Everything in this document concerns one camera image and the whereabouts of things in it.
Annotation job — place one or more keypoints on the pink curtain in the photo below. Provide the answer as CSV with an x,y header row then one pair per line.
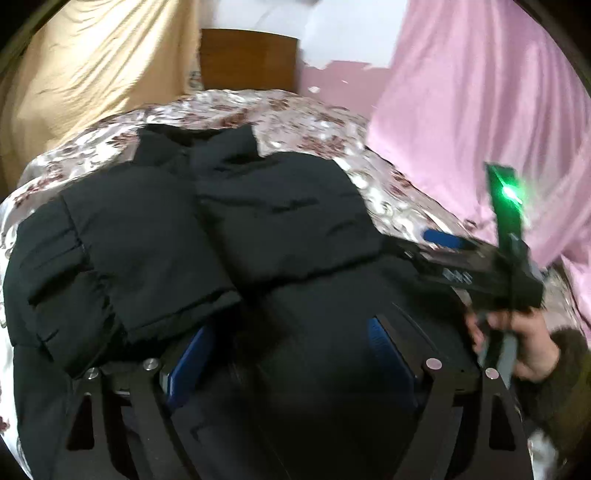
x,y
471,92

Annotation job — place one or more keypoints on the black padded jacket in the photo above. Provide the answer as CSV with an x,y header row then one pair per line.
x,y
277,221

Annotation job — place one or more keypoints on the person's right forearm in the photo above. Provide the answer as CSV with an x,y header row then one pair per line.
x,y
568,392

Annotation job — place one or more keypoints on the floral satin bedspread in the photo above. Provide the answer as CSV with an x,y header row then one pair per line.
x,y
323,120

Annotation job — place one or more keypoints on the person's right hand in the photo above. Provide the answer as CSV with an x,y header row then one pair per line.
x,y
531,341

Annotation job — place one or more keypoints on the yellow cloth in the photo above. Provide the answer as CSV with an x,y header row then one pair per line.
x,y
92,64

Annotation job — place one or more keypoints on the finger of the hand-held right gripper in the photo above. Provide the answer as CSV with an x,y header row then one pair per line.
x,y
445,237

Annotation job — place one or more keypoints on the wooden headboard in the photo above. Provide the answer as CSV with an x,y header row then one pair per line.
x,y
249,60

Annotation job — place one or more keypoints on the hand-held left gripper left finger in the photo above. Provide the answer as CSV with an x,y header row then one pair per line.
x,y
188,367

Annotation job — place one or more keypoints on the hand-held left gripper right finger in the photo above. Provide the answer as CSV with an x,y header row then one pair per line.
x,y
390,353

